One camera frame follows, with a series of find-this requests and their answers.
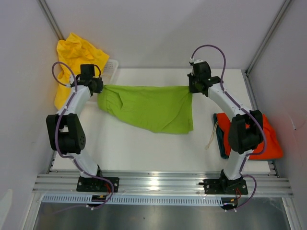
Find lime green shorts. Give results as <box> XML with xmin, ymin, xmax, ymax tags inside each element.
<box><xmin>97</xmin><ymin>85</ymin><xmax>193</xmax><ymax>134</ymax></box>

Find teal green shorts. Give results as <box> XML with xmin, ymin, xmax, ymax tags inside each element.
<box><xmin>205</xmin><ymin>113</ymin><xmax>231</xmax><ymax>159</ymax></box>

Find orange shorts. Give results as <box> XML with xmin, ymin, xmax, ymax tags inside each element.
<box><xmin>215</xmin><ymin>112</ymin><xmax>284</xmax><ymax>161</ymax></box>

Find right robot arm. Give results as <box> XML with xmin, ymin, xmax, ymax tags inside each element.
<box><xmin>188</xmin><ymin>59</ymin><xmax>267</xmax><ymax>194</ymax></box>

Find yellow shorts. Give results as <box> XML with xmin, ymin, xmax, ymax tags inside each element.
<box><xmin>54</xmin><ymin>33</ymin><xmax>109</xmax><ymax>110</ymax></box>

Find white plastic basket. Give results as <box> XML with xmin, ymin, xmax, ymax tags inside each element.
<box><xmin>83</xmin><ymin>59</ymin><xmax>118</xmax><ymax>104</ymax></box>

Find left aluminium frame post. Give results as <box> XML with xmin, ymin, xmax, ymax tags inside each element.
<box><xmin>37</xmin><ymin>0</ymin><xmax>64</xmax><ymax>40</ymax></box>

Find aluminium frame post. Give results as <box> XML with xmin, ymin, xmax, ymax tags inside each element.
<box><xmin>37</xmin><ymin>0</ymin><xmax>64</xmax><ymax>40</ymax></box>
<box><xmin>245</xmin><ymin>0</ymin><xmax>294</xmax><ymax>77</ymax></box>

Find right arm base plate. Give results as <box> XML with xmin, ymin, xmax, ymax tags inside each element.
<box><xmin>203</xmin><ymin>178</ymin><xmax>248</xmax><ymax>195</ymax></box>

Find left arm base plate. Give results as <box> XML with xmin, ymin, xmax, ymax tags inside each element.
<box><xmin>76</xmin><ymin>176</ymin><xmax>119</xmax><ymax>193</ymax></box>

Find aluminium mounting rail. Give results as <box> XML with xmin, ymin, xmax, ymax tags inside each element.
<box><xmin>32</xmin><ymin>171</ymin><xmax>294</xmax><ymax>197</ymax></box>

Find right aluminium frame post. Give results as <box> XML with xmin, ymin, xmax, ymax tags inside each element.
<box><xmin>245</xmin><ymin>0</ymin><xmax>294</xmax><ymax>77</ymax></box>

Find slotted cable duct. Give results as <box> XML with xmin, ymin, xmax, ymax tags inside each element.
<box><xmin>42</xmin><ymin>194</ymin><xmax>223</xmax><ymax>207</ymax></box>

